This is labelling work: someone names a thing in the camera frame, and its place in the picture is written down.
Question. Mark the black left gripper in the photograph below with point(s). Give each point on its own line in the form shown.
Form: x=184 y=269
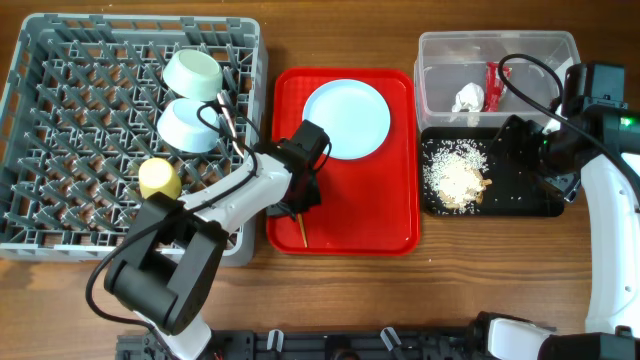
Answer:
x=313 y=198

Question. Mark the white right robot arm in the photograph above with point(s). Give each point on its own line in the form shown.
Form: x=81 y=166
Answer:
x=598 y=141

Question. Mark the crumpled white tissue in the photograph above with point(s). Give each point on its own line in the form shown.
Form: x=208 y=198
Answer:
x=470 y=98

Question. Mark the red plastic tray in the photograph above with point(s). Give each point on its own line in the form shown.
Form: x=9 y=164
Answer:
x=369 y=206

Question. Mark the mint green bowl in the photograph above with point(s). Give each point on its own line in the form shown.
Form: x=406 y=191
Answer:
x=193 y=74

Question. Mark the yellow plastic cup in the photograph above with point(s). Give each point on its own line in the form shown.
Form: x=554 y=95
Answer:
x=158 y=175

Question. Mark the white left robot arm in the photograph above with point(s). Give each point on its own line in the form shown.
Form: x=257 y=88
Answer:
x=165 y=267

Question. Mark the black plastic tray bin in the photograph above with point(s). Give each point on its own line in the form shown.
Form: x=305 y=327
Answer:
x=512 y=192

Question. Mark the grey plastic dishwasher rack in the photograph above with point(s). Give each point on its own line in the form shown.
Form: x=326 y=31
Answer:
x=78 y=118

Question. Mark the wooden chopstick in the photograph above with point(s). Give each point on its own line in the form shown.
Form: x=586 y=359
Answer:
x=300 y=221

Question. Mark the white plastic fork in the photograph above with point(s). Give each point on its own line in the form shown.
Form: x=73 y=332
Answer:
x=230 y=123

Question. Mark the light blue round plate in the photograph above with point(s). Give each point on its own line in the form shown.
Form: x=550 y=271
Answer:
x=353 y=114

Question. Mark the red snack wrapper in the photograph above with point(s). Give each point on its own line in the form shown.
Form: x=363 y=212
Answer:
x=495 y=88

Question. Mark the rice and nut scraps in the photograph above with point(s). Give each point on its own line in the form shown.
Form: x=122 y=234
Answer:
x=454 y=175

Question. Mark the clear plastic waste bin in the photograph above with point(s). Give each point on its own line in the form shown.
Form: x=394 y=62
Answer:
x=447 y=61

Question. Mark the light blue bowl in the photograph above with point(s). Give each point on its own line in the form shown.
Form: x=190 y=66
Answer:
x=180 y=127

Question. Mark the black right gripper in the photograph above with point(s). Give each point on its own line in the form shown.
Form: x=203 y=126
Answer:
x=527 y=132

